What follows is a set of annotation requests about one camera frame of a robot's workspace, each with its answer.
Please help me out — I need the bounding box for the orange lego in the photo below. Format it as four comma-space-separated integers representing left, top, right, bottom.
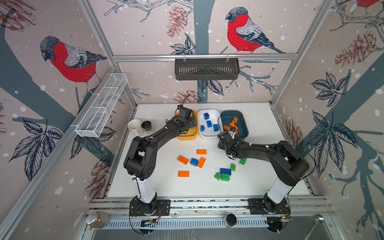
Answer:
197, 157, 206, 169
178, 156, 189, 165
178, 171, 190, 178
224, 117, 239, 135
197, 149, 207, 155

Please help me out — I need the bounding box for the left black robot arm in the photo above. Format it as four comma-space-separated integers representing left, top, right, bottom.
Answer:
124, 105, 197, 214

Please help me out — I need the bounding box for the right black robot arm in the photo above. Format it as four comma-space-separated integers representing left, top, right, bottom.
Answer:
218, 132, 310, 214

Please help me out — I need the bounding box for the yellow plastic bin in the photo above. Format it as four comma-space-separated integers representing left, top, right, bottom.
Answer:
177, 110, 199, 141

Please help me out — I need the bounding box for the white plastic bin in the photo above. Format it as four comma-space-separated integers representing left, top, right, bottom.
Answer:
197, 109, 223, 138

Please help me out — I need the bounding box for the dark teal plastic bin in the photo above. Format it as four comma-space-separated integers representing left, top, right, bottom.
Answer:
220, 110, 249, 141

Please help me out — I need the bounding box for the blue flat lego front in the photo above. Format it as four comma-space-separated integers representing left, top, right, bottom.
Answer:
220, 168, 232, 176

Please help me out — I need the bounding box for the glass grinder black cap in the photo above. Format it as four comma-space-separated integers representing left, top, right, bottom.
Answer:
142, 121, 152, 132

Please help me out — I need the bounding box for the white ceramic mug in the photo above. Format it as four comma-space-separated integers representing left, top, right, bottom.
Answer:
128, 119, 144, 137

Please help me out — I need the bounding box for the black round knob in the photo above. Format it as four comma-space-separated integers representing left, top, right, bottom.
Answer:
225, 214, 237, 228

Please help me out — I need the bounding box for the metal ladle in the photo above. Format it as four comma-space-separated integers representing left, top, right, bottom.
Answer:
303, 214, 325, 240

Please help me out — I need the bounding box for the glass jar metal lid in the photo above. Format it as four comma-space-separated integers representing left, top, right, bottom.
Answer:
86, 211, 110, 229

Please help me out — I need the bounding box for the black wire basket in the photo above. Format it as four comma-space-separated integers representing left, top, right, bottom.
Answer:
175, 58, 240, 81

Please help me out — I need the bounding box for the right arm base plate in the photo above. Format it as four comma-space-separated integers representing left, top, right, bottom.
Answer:
248, 197, 291, 215

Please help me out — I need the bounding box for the white wire mesh tray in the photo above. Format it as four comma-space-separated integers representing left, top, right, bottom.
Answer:
75, 73, 128, 138

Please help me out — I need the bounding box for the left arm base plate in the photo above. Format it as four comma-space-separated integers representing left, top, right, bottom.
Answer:
129, 196, 171, 217

